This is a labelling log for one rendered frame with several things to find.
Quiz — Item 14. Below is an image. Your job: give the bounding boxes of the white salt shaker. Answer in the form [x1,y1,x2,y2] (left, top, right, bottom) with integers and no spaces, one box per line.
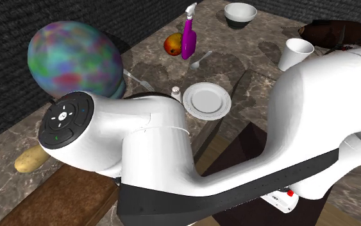
[171,86,183,103]

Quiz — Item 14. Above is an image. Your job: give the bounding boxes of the white plate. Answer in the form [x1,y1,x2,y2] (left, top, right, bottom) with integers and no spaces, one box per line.
[182,82,233,121]

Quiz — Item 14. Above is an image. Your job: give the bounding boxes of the silver spoon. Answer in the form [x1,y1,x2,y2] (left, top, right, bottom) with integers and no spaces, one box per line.
[189,50,214,70]

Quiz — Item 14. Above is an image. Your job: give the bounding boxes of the silver fork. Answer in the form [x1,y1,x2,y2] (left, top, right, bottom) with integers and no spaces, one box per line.
[122,69,156,92]

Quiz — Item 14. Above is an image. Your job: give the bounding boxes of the red yellow apple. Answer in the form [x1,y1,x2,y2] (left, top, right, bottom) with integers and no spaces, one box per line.
[163,32,184,57]

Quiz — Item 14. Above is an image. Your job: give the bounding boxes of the purple spray bottle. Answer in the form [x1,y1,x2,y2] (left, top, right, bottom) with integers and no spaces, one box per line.
[180,2,198,60]

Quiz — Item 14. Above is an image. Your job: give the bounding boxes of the white bowl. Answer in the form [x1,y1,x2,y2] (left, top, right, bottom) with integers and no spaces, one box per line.
[224,2,258,30]

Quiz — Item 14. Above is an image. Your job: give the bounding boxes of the multicoloured round vase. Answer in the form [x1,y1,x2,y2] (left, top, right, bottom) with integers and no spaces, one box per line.
[26,21,127,100]

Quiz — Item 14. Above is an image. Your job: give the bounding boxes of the white cup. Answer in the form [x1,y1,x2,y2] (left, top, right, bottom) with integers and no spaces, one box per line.
[277,37,315,72]

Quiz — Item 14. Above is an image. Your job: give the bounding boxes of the brown wooden chair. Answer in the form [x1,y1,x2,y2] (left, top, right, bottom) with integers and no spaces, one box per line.
[0,164,121,226]

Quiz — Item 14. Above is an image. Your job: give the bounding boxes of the yellow potato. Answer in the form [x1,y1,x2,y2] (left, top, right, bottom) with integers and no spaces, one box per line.
[13,144,51,174]

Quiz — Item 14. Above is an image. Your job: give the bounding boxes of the dark brown round tray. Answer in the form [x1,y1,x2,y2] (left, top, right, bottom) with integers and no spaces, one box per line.
[298,19,361,51]

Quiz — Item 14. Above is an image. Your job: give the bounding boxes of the black knife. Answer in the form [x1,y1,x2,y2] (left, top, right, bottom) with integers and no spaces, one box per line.
[324,24,353,56]

